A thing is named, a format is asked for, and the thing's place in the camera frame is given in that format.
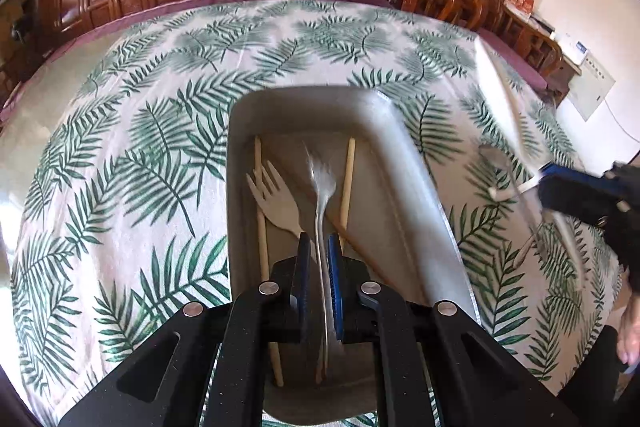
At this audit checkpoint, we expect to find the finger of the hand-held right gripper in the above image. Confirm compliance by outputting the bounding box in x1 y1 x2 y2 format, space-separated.
540 162 615 188
536 177 630 229

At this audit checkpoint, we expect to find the white wall electrical panel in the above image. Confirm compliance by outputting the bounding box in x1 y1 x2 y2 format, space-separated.
567 52 617 122

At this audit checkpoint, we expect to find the white router box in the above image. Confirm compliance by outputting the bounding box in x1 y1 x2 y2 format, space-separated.
566 34 592 64

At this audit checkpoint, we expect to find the red box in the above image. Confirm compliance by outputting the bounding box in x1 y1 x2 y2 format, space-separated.
505 0 535 20

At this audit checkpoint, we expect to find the purple armchair cushion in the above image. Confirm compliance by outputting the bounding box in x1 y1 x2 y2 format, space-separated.
477 28 552 91

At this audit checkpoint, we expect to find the person's dark clothing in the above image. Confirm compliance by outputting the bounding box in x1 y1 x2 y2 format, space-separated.
575 324 640 427

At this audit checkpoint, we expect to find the wooden side table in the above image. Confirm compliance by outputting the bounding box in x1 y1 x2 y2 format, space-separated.
527 14 585 104

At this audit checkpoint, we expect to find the leaf print tablecloth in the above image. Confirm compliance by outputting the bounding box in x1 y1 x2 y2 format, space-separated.
10 0 626 427

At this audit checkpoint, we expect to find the grey metal tray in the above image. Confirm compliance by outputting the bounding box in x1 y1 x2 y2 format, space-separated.
226 86 483 421

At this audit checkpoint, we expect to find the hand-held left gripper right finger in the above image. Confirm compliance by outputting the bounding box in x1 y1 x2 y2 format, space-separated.
327 232 557 427

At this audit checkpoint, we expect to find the metal fork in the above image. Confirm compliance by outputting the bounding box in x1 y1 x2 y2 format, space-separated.
302 142 337 380

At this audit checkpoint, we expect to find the beige plastic fork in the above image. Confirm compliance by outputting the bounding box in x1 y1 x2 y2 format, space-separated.
245 159 303 240

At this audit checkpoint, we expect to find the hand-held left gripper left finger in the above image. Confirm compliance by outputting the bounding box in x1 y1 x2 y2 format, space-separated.
57 232 313 427

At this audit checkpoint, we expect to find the person's right hand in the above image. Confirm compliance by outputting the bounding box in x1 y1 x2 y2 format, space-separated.
616 301 640 367

